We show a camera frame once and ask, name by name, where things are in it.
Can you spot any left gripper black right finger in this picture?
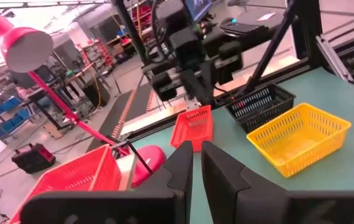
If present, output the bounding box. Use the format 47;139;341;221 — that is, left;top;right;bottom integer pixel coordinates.
201;141;354;224

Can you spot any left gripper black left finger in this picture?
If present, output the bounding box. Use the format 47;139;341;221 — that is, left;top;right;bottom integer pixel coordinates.
19;139;195;224

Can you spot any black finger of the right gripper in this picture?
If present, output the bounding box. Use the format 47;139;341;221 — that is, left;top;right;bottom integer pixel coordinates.
201;60;218;107
180;67;210;105

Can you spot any orange plastic basket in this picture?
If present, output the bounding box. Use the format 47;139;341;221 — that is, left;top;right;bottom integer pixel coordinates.
8;143;123;224
169;105;214;153

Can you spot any black plastic basket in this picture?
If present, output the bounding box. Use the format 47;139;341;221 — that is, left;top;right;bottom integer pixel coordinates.
225;83;296;134

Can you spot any yellow plastic basket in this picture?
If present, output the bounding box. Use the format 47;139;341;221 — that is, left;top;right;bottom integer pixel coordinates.
246;103;352;179

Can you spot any blue screen monitor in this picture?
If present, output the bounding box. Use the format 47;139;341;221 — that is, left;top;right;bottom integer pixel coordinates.
184;0;213;23

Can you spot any black keyboard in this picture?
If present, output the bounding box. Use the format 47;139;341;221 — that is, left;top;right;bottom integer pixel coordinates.
219;19;270;37

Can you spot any hazard striped floor mat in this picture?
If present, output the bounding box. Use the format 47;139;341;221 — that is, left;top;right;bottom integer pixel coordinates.
85;81;157;154

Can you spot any black desk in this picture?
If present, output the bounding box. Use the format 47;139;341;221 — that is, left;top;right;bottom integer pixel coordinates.
203;6;299;54

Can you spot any black workbench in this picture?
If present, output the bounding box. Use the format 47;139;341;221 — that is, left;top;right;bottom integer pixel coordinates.
24;60;111;131

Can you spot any black and red box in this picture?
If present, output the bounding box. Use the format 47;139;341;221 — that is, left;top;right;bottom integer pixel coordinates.
11;142;57;175

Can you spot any red desk lamp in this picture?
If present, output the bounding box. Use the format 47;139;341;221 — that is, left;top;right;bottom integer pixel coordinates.
0;14;167;189

